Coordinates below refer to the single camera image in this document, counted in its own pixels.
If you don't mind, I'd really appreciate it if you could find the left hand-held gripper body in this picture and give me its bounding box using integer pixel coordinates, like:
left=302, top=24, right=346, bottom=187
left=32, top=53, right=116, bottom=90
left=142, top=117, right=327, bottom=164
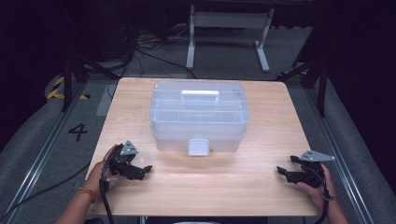
left=106, top=140, right=148, bottom=181

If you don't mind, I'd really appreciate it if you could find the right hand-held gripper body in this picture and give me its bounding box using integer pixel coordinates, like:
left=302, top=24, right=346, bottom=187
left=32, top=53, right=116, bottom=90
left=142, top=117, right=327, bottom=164
left=285, top=149, right=336, bottom=189

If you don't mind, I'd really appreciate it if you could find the clear plastic storage box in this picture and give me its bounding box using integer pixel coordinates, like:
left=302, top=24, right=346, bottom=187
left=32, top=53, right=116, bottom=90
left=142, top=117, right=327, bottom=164
left=148, top=79, right=251, bottom=157

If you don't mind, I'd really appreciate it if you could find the person's right hand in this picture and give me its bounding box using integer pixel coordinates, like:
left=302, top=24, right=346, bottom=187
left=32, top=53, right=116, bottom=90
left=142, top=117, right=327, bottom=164
left=296, top=163, right=338, bottom=212

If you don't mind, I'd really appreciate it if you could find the person's left hand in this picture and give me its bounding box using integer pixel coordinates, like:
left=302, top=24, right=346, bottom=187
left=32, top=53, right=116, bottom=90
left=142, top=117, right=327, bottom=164
left=83, top=144, right=121, bottom=196

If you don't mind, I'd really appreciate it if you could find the grey floor tape patch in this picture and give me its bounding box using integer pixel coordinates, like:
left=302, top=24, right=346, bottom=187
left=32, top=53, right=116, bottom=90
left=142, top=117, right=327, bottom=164
left=94, top=78, right=121, bottom=117

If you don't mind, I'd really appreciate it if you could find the black tripod stand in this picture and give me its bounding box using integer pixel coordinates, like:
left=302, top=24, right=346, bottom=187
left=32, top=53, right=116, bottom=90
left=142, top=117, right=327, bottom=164
left=276, top=58, right=329, bottom=118
left=60, top=50, right=121, bottom=113

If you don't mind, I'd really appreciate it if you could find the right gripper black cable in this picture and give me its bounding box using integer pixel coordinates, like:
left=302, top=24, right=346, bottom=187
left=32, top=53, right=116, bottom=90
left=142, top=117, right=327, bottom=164
left=306, top=164, right=337, bottom=224

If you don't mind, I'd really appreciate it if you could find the aluminium floor rail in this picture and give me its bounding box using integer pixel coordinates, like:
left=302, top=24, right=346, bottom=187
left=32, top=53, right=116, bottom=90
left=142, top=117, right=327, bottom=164
left=302, top=87, right=376, bottom=224
left=0, top=82, right=90, bottom=224

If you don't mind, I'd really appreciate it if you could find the red and yellow bracelet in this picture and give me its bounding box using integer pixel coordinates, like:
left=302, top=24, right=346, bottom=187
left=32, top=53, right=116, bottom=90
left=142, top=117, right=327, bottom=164
left=77, top=186, right=98, bottom=204

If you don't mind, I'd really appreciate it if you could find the black floor cable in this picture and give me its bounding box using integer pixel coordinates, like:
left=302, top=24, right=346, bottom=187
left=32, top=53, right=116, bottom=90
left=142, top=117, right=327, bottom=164
left=0, top=161, right=92, bottom=222

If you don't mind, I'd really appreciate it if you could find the tangle of black cables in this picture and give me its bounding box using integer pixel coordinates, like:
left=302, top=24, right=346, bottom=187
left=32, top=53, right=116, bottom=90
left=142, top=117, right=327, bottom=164
left=120, top=26, right=198, bottom=79

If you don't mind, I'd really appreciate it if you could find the white metal desk frame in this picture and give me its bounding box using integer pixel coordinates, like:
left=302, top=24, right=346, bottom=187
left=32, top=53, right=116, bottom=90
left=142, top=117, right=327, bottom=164
left=185, top=4, right=276, bottom=74

